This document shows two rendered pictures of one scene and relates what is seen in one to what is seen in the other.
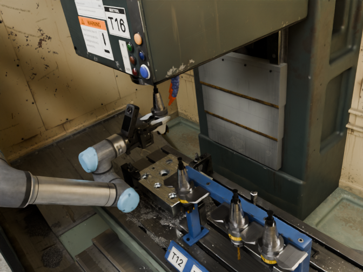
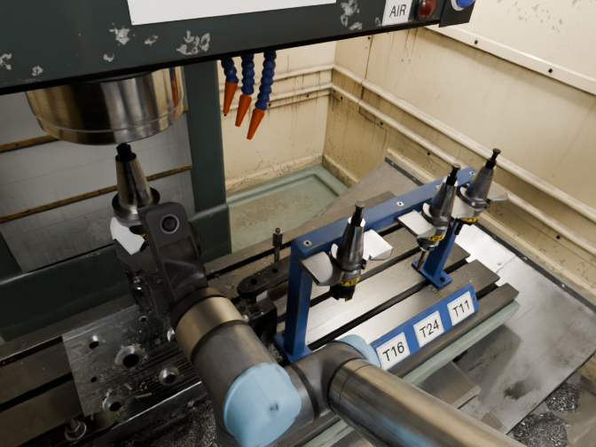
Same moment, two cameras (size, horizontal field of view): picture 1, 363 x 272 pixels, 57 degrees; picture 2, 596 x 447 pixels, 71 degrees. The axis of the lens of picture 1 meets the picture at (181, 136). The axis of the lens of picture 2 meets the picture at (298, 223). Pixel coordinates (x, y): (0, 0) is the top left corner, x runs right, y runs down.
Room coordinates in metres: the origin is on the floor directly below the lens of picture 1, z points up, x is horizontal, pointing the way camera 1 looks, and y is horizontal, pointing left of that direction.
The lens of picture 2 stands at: (0.92, 0.51, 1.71)
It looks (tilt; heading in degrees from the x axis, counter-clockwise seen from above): 41 degrees down; 269
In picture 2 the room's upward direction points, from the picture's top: 5 degrees clockwise
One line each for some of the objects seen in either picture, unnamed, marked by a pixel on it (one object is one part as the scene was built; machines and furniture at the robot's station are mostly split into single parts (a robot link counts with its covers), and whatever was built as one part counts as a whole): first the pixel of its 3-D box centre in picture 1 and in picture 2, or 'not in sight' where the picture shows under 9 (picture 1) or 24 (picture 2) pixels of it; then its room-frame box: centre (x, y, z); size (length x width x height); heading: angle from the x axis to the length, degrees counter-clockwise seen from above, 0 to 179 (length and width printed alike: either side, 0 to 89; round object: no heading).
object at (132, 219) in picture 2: (159, 111); (137, 206); (1.14, 0.07, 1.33); 0.06 x 0.06 x 0.03
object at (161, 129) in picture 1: (161, 126); not in sight; (1.10, 0.07, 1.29); 0.09 x 0.03 x 0.06; 116
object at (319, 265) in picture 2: (173, 180); (322, 270); (0.87, 0.05, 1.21); 0.07 x 0.05 x 0.01; 126
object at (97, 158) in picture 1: (97, 156); (247, 384); (0.96, 0.29, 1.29); 0.11 x 0.08 x 0.09; 129
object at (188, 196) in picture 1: (196, 195); (373, 246); (0.78, -0.02, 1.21); 0.07 x 0.05 x 0.01; 126
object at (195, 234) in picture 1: (191, 208); (297, 307); (0.90, 0.00, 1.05); 0.10 x 0.05 x 0.30; 126
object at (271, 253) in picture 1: (270, 244); (474, 198); (0.56, -0.18, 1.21); 0.06 x 0.06 x 0.03
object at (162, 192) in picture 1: (172, 181); (157, 351); (1.17, 0.07, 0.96); 0.29 x 0.23 x 0.05; 36
